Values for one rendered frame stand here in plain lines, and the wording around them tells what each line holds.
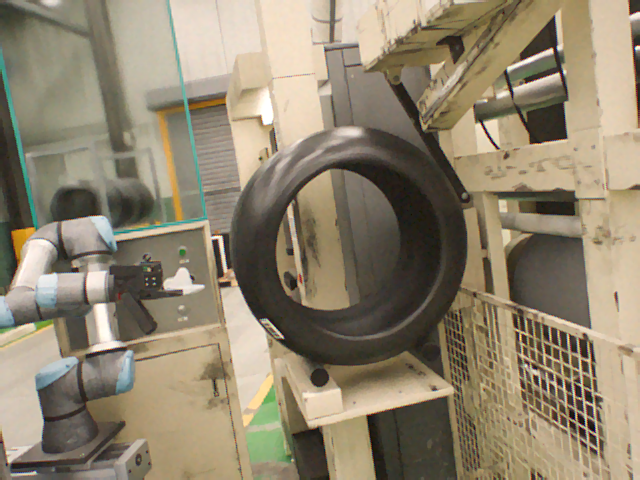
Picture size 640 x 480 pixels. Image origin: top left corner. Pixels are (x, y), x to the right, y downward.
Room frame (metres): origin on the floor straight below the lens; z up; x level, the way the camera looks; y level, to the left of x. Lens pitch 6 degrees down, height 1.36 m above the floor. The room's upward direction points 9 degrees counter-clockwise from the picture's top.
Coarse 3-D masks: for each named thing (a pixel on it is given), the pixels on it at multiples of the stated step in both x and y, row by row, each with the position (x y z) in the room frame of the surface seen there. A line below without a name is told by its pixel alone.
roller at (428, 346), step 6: (420, 342) 1.34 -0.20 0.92; (426, 342) 1.32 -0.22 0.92; (414, 348) 1.35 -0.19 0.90; (420, 348) 1.32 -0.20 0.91; (426, 348) 1.30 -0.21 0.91; (432, 348) 1.30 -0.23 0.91; (438, 348) 1.31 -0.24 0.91; (420, 354) 1.32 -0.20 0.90; (426, 354) 1.30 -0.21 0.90; (432, 354) 1.30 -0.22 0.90; (438, 354) 1.31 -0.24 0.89; (432, 360) 1.30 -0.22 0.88
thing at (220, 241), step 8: (216, 232) 8.67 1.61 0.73; (224, 232) 8.81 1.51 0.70; (216, 240) 7.87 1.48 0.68; (224, 240) 8.57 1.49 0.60; (216, 248) 7.84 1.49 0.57; (224, 248) 8.56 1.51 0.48; (216, 256) 7.82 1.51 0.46; (224, 256) 8.36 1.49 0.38; (216, 264) 7.80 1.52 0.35; (224, 264) 8.29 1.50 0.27; (224, 272) 8.26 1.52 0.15; (232, 272) 8.19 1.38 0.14; (224, 280) 7.73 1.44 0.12; (232, 280) 7.72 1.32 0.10
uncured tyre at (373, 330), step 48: (336, 144) 1.26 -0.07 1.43; (384, 144) 1.28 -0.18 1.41; (288, 192) 1.23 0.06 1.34; (384, 192) 1.57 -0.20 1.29; (432, 192) 1.30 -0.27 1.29; (240, 240) 1.24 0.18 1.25; (432, 240) 1.53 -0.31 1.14; (240, 288) 1.27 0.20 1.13; (384, 288) 1.56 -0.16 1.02; (432, 288) 1.30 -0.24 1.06; (288, 336) 1.24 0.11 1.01; (336, 336) 1.24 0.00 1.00; (384, 336) 1.26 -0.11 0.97
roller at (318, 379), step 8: (304, 360) 1.35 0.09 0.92; (312, 360) 1.31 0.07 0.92; (304, 368) 1.32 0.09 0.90; (312, 368) 1.27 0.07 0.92; (320, 368) 1.25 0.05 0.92; (312, 376) 1.25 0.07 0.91; (320, 376) 1.25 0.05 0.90; (328, 376) 1.25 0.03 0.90; (312, 384) 1.25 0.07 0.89; (320, 384) 1.25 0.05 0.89
